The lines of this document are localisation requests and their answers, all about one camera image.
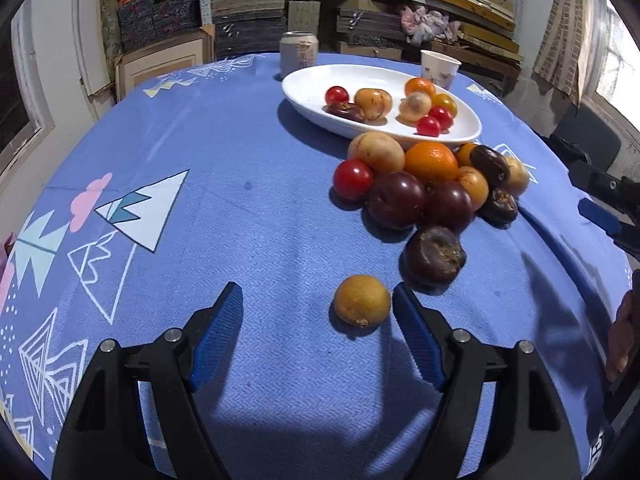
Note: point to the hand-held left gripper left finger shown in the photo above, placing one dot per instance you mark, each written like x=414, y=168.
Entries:
x=215, y=340

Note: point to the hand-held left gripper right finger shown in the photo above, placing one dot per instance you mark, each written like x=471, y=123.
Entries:
x=420, y=340

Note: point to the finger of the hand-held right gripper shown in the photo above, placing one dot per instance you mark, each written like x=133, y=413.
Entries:
x=597, y=214
x=600, y=180

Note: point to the small brown longan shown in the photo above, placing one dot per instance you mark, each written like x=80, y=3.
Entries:
x=362, y=301

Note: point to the yellow passion fruit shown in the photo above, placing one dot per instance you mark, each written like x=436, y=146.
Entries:
x=372, y=102
x=376, y=152
x=415, y=107
x=518, y=176

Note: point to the dark brown wrinkled fruit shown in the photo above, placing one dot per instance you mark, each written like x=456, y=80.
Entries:
x=489, y=160
x=500, y=205
x=434, y=258
x=344, y=111

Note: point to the small orange-tan fruit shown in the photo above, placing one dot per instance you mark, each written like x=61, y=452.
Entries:
x=472, y=187

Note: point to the dark purple plum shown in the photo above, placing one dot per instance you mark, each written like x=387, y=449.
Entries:
x=448, y=205
x=395, y=200

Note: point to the round orange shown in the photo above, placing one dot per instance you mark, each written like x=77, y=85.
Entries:
x=464, y=154
x=431, y=162

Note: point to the smooth yellow-orange citrus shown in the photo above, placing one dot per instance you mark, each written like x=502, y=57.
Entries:
x=446, y=103

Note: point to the large bumpy orange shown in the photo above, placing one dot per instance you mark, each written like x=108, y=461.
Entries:
x=420, y=86

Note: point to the white oval plate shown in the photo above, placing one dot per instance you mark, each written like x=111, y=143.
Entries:
x=380, y=79

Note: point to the person's right hand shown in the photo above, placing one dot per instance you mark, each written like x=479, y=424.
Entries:
x=622, y=335

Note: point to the black bag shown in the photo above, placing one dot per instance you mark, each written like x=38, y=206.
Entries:
x=565, y=149

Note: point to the dark grey chair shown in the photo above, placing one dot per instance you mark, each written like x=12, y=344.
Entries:
x=595, y=132

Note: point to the blue printed tablecloth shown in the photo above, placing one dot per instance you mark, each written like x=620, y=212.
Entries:
x=250, y=240

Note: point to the bright window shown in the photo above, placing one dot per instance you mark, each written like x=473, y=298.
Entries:
x=617, y=70

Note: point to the brick-patterned curtain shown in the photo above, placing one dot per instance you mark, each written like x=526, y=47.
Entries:
x=565, y=35

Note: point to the white paper cup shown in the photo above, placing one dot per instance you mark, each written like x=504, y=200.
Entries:
x=440, y=70

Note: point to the pink plastic bag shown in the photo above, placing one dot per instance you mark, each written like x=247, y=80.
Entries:
x=425, y=22

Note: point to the silver drink can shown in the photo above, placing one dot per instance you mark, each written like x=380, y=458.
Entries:
x=299, y=57

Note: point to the white-framed dark window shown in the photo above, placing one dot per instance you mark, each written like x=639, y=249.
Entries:
x=20, y=110

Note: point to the shelf pile of flat boxes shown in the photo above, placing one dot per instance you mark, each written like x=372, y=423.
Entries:
x=250, y=25

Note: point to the stack of patterned gift boxes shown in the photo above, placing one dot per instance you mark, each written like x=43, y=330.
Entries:
x=150, y=15

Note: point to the white leaning panel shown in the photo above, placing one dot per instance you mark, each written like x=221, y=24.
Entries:
x=80, y=35

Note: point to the beige picture frame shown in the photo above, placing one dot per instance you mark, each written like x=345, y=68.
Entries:
x=155, y=62

